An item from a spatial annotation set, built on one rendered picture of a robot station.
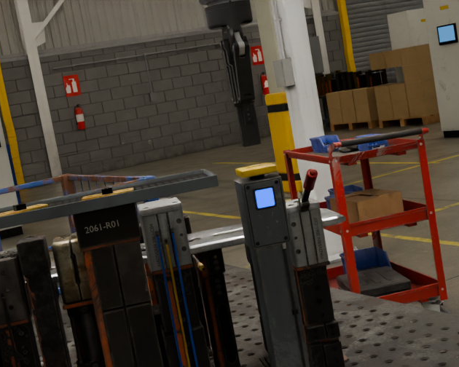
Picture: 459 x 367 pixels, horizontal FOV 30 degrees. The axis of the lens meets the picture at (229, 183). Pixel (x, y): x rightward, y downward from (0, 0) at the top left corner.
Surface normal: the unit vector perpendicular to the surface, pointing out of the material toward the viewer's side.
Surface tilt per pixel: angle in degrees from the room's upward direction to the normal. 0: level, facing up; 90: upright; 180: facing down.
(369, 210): 90
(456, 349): 0
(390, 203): 90
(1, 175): 90
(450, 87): 90
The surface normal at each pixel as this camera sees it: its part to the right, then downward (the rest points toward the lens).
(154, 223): 0.17, 0.09
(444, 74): -0.85, 0.21
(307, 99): 0.48, 0.02
